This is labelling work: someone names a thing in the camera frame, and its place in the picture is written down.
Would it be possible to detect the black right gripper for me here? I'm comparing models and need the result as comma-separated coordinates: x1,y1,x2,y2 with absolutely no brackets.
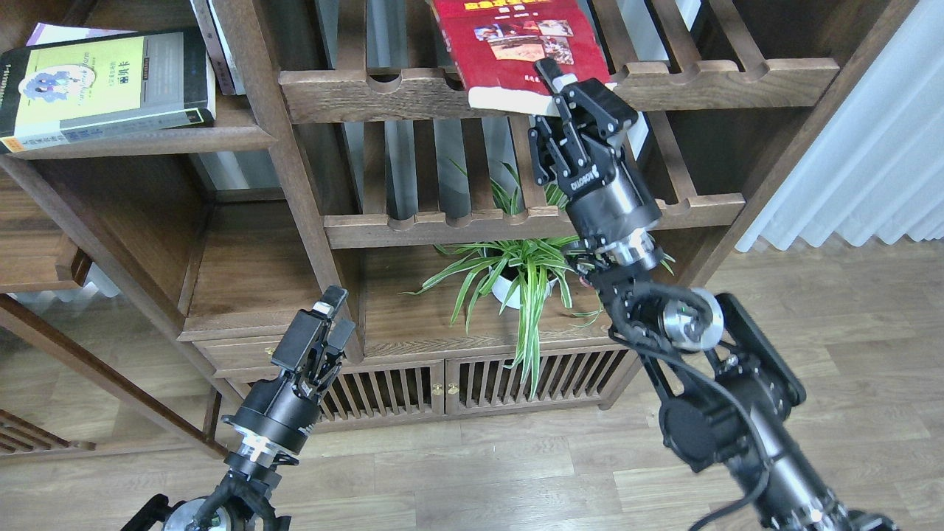
529,58,661,255

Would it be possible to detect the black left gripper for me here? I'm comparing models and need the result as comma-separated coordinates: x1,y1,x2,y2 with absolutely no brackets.
223,286,356,454

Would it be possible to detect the red cover book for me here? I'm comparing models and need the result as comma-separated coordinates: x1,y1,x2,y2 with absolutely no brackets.
431,1,614,117

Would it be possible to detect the green and black book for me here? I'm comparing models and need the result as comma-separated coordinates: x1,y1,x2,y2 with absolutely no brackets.
1,27,217,153

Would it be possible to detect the pale lilac white book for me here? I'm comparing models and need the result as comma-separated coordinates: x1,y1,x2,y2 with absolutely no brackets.
26,22,133,46

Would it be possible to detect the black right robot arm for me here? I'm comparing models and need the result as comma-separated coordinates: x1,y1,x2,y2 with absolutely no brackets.
529,58,896,530

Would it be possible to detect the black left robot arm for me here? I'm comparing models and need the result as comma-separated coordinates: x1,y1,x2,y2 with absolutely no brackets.
125,285,356,530

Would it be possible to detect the dark wooden bookshelf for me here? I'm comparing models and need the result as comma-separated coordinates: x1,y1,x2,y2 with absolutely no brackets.
2,1,916,427

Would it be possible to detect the green spider plant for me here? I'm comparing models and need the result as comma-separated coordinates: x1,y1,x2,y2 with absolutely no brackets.
402,155,675,399

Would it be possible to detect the white plant pot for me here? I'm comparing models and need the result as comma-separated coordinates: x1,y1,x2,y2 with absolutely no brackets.
491,268,557,310

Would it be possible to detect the white blue upright book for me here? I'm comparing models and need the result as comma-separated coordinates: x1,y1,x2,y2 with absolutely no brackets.
206,1,246,95

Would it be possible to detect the grey upright book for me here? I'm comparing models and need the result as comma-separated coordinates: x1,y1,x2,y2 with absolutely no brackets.
191,1,236,95

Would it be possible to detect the wooden side furniture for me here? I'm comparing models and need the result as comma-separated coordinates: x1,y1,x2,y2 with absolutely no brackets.
2,173,223,461

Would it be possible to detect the white sheer curtain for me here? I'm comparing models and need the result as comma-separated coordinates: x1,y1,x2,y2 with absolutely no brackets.
736,1,943,252

